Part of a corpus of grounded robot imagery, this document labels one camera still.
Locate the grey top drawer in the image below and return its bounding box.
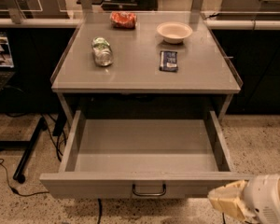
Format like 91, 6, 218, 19
40, 111, 252, 199

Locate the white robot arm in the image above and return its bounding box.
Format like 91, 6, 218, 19
208, 175, 280, 224

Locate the grey drawer cabinet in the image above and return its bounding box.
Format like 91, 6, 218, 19
51, 11, 242, 120

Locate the blue snack packet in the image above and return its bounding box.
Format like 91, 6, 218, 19
159, 50, 178, 72

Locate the white paper bowl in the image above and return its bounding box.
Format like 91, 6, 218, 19
157, 21, 192, 44

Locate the black stand leg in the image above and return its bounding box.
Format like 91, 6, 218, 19
0, 118, 48, 184

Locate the red crushed soda can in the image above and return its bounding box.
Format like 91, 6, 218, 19
110, 11, 137, 29

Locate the laptop computer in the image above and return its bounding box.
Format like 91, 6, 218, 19
0, 31, 16, 91

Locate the black cable under cabinet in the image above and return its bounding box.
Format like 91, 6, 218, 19
96, 198, 104, 224

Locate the black floor cable left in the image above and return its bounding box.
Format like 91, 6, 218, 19
0, 112, 69, 198

